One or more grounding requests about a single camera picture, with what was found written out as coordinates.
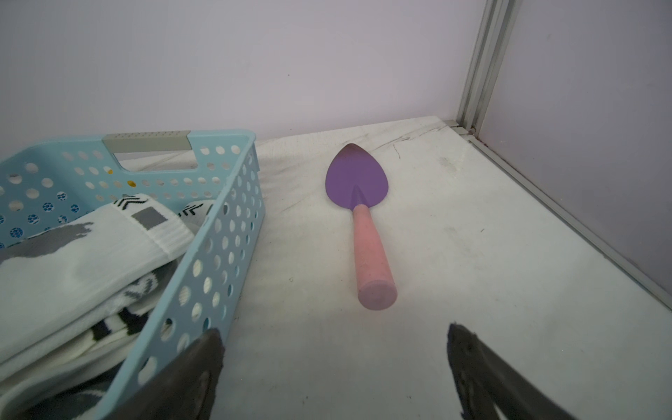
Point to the blue plastic basket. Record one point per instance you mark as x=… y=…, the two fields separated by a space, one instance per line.
x=174 y=168

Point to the white grey sport sock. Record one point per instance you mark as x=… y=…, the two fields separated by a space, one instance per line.
x=194 y=214
x=52 y=279

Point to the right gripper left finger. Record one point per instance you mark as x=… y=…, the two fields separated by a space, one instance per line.
x=185 y=389

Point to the white sock black stripes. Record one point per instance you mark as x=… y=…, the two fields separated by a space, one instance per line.
x=96 y=342

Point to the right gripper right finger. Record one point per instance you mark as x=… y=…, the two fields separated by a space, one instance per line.
x=488 y=387

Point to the purple trowel pink handle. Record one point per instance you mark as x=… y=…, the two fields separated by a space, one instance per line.
x=356 y=181

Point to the blue dotted work glove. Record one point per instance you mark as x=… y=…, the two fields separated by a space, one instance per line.
x=30 y=212

